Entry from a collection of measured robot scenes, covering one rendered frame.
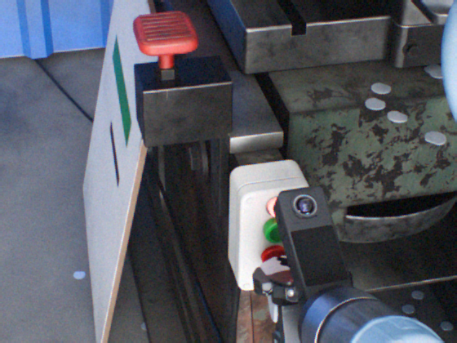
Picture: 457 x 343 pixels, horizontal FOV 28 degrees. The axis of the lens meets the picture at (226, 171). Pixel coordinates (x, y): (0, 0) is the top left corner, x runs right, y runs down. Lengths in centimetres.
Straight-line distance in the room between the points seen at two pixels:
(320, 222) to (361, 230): 46
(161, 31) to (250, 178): 17
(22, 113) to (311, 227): 150
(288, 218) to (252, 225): 13
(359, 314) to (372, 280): 61
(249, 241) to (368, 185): 21
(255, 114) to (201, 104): 8
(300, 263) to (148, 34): 28
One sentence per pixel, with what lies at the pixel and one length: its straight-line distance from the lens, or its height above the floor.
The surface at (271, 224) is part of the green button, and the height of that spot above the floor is 59.
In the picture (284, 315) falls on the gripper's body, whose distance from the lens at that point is 83.
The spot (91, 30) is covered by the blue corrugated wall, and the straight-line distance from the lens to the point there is 244.
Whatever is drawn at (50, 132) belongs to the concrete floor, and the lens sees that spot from 216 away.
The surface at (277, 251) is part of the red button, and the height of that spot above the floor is 55.
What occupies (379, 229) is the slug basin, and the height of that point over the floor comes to 38.
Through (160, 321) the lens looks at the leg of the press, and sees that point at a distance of 162.
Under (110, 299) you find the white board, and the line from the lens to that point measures 150.
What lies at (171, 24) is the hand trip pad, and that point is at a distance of 93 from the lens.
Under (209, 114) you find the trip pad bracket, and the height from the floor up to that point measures 67.
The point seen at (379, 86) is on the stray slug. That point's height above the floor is 65.
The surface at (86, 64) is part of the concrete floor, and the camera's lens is 243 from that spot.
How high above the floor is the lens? 118
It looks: 36 degrees down
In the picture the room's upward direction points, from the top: 1 degrees clockwise
